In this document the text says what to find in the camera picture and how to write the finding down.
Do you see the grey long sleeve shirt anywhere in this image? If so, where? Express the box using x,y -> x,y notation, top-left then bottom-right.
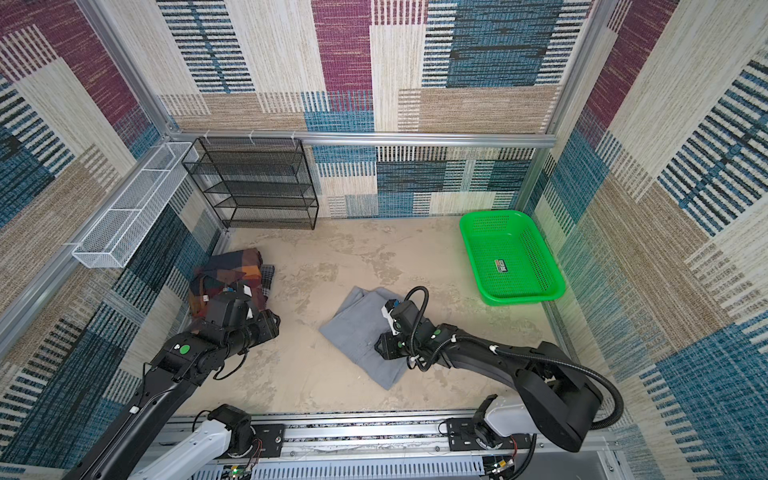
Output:
319,286 -> 407,390

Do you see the green plastic basket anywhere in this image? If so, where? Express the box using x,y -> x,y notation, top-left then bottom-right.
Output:
459,210 -> 566,306

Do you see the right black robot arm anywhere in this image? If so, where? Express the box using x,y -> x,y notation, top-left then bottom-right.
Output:
375,299 -> 623,452

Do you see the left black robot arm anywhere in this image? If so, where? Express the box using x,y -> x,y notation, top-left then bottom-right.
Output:
65,291 -> 280,479

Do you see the folded plaid flannel shirt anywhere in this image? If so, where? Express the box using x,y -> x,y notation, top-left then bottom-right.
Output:
188,248 -> 267,318

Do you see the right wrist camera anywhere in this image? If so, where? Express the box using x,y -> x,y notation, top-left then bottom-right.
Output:
381,299 -> 402,337

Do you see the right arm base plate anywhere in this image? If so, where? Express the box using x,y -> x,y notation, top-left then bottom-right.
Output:
438,417 -> 532,451

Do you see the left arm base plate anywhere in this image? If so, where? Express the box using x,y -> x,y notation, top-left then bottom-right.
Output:
250,424 -> 286,461

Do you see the aluminium front rail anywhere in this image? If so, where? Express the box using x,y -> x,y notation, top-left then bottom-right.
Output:
251,409 -> 619,469

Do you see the aluminium rail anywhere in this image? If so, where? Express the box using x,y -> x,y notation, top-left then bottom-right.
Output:
251,409 -> 619,469
169,130 -> 556,149

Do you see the black wire shelf rack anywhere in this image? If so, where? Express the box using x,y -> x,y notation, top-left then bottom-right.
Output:
182,137 -> 319,230

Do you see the white wire mesh tray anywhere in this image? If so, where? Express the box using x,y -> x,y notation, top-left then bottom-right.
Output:
72,142 -> 192,269

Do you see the aluminium back rail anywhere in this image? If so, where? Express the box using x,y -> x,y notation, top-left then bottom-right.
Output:
169,130 -> 556,149

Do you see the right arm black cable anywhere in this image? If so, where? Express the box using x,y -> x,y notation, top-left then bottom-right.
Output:
403,285 -> 625,480

